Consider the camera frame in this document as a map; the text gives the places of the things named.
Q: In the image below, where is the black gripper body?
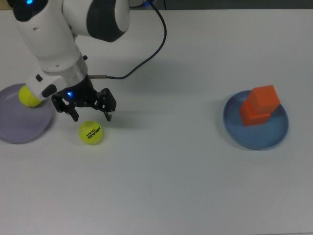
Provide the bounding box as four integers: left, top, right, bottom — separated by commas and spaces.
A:
57, 74, 99, 109

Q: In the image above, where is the yellow tennis ball black print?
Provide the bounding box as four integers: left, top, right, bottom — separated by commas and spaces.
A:
78, 120, 104, 145

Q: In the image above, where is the plain yellow tennis ball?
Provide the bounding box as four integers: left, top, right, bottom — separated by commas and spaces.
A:
19, 84, 43, 108

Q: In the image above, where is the orange cube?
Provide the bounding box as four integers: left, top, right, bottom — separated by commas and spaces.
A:
239, 101, 272, 127
245, 85, 281, 116

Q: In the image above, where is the purple plate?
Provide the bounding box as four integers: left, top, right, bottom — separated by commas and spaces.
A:
0, 83, 55, 144

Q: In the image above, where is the blue plate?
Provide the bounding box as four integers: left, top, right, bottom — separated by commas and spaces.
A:
223, 90, 289, 150

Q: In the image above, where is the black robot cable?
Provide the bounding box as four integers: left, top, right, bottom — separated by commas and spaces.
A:
88, 0, 168, 80

